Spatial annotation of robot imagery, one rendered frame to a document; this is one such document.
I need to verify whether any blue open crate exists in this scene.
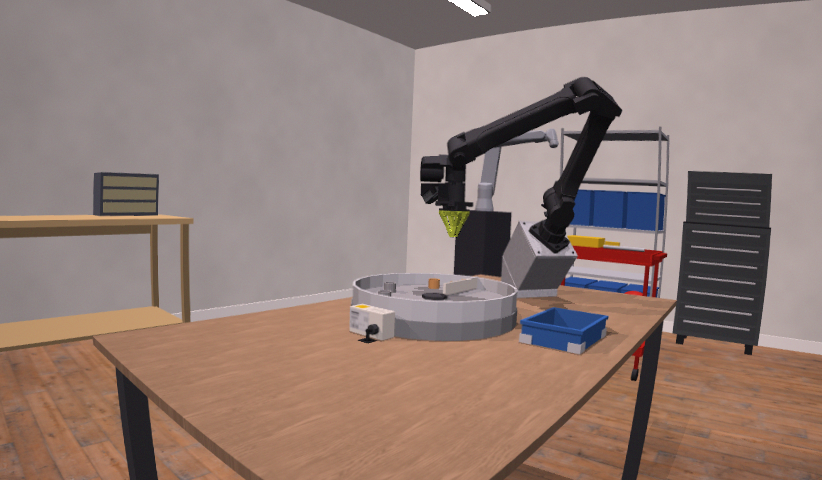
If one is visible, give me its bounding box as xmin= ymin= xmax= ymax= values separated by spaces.
xmin=519 ymin=307 xmax=609 ymax=354

